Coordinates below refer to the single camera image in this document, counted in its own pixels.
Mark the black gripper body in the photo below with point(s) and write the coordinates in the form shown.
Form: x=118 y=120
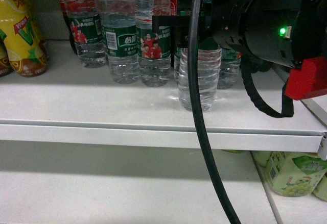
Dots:
x=224 y=20

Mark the clear water bottle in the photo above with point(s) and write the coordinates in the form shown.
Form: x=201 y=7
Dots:
x=209 y=56

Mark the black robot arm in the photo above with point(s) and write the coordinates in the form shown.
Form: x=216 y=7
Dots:
x=285 y=32

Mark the water bottle behind gripper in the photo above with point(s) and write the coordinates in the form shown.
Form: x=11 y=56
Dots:
x=230 y=65

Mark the water bottle with red players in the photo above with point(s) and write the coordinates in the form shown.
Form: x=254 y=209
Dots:
x=153 y=47

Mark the rear water bottle white cap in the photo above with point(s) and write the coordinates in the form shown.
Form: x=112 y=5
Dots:
x=119 y=34

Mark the far left water bottle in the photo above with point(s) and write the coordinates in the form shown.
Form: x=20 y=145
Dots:
x=84 y=20

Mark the white left shelf board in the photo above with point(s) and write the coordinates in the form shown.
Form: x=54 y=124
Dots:
x=73 y=104

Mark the red foam block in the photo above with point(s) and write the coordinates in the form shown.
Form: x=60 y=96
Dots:
x=309 y=81

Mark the green grape drink bottle left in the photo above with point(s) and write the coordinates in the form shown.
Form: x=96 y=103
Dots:
x=294 y=174

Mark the yellow lemon tea bottle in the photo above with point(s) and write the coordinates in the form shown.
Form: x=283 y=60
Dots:
x=22 y=39

